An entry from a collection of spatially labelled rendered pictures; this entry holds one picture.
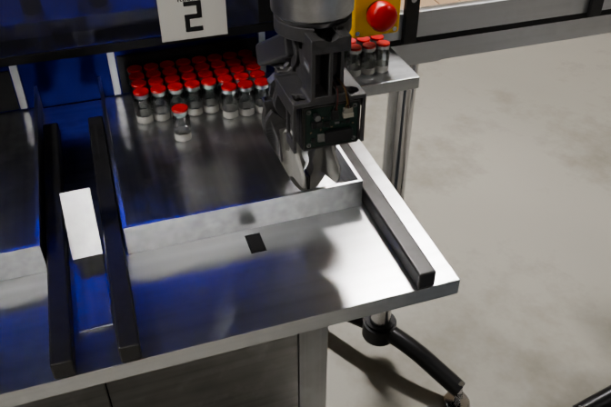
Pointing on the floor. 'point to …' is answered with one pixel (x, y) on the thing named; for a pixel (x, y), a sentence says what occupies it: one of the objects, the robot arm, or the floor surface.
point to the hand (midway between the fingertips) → (305, 178)
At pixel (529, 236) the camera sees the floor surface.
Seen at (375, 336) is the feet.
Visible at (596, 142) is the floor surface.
